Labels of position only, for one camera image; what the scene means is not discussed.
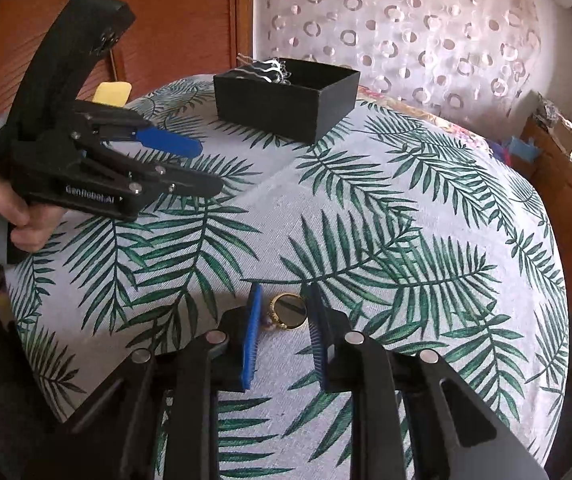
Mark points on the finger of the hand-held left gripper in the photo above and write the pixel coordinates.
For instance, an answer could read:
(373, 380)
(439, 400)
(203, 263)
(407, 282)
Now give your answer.
(190, 187)
(170, 142)

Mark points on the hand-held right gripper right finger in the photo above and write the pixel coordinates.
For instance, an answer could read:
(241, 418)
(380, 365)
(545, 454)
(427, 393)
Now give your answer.
(318, 345)

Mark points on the light blue box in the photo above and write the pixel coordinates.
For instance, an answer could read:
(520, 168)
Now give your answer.
(523, 149)

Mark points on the black jewelry box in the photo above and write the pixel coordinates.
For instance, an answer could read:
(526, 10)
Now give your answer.
(276, 110)

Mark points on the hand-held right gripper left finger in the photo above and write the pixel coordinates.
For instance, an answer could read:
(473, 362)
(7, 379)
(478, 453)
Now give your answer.
(251, 340)

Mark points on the pink circle pattern curtain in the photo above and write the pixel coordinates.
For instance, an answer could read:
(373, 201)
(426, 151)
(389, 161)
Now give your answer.
(391, 25)

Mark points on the person's left hand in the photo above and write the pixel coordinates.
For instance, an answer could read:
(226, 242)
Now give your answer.
(0, 200)

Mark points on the dark clothing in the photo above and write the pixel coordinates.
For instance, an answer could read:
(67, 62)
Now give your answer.
(10, 385)

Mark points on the cardboard box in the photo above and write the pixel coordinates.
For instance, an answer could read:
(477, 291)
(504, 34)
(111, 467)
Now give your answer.
(571, 135)

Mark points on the brown wooden cabinet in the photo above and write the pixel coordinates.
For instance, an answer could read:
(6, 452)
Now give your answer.
(571, 195)

